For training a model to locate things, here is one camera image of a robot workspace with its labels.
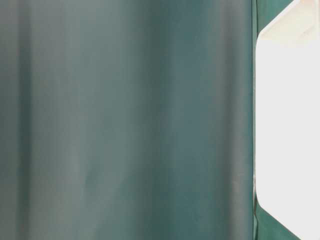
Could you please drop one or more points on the white plastic case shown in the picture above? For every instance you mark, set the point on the white plastic case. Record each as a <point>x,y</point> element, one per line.
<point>287,118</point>

